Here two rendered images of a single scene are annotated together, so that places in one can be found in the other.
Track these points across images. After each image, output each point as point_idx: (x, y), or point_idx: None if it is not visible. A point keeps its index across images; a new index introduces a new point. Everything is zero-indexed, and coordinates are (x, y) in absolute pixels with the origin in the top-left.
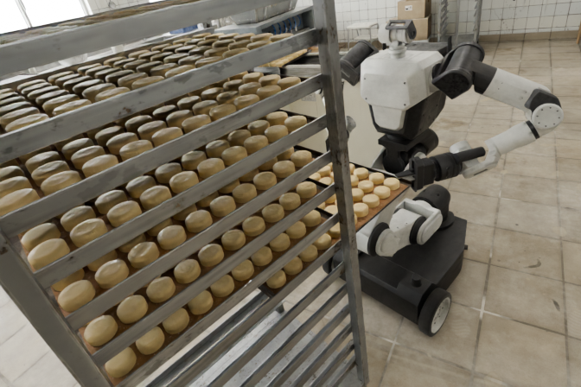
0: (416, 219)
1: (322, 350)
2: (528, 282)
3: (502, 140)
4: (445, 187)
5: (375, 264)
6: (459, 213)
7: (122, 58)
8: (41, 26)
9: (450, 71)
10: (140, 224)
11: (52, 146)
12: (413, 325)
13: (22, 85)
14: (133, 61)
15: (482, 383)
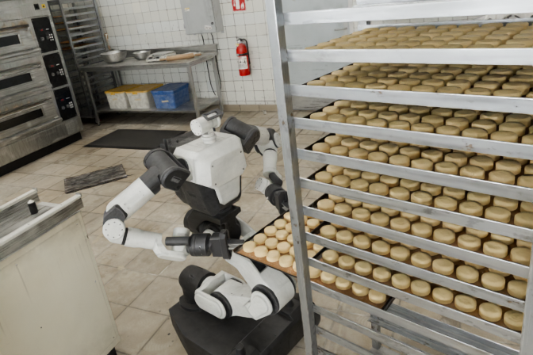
0: (235, 280)
1: (398, 315)
2: None
3: (273, 163)
4: (121, 307)
5: (262, 334)
6: (170, 301)
7: (397, 120)
8: (432, 93)
9: (254, 131)
10: None
11: (495, 166)
12: (303, 339)
13: (483, 130)
14: (416, 110)
15: (345, 307)
